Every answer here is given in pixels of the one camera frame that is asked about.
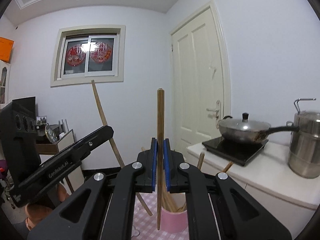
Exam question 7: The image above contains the black induction cooktop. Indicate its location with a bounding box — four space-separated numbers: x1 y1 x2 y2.
202 137 268 167

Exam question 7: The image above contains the long front wooden chopstick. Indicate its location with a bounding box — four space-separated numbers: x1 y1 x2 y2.
157 88 165 230

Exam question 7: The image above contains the pink cylindrical utensil holder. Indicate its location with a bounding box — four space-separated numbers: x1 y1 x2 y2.
160 208 188 233

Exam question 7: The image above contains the steel wok with lid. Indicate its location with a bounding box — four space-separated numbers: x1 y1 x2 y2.
218 113 299 144

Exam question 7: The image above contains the upright chopstick in holder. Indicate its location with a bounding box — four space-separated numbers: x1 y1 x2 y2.
222 161 234 173

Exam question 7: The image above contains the left hand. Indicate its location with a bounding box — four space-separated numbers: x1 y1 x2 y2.
25 183 70 231

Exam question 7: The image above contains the window with red decorations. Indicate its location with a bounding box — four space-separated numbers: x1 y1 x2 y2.
50 24 126 87

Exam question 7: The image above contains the stainless steel steamer pot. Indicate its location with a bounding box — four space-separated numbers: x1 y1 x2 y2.
286 98 320 179

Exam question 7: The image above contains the white kitchen counter cabinet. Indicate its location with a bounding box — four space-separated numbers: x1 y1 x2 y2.
183 142 319 239

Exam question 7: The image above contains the white glass cabinet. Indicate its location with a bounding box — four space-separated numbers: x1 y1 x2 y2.
0 61 11 109

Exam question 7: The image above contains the black computer monitor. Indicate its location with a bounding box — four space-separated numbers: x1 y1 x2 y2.
13 96 36 119

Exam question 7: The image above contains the white leaning board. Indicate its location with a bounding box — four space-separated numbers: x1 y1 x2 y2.
56 129 85 195

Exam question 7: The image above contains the dark desk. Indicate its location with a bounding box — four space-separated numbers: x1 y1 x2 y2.
36 124 59 155

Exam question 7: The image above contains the pink checkered tablecloth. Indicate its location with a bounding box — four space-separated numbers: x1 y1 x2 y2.
131 192 189 240

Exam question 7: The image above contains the cream panel door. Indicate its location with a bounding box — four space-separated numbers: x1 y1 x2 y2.
170 1 231 155

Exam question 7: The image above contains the orange box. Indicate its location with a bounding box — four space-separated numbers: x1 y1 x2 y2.
0 37 14 63

